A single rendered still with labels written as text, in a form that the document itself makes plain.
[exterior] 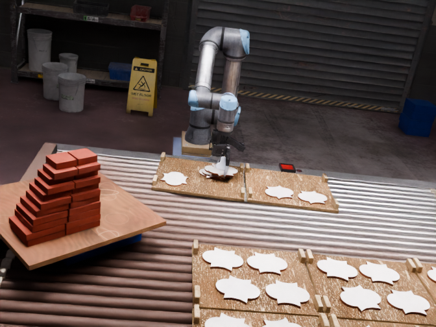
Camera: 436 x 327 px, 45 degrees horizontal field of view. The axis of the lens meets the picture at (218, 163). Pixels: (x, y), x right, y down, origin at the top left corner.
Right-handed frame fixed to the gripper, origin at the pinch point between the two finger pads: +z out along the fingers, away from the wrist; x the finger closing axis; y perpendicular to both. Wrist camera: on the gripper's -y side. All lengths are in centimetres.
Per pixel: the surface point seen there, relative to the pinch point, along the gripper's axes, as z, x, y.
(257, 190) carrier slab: 4.1, 12.5, -13.6
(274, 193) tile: 3.2, 17.2, -20.0
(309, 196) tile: 3.2, 19.8, -36.3
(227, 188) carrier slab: 4.1, 10.5, 0.2
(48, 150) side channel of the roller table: 3, -25, 78
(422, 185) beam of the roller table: 6, 3, -111
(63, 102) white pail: 87, -348, 68
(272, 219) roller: 6.1, 35.0, -13.1
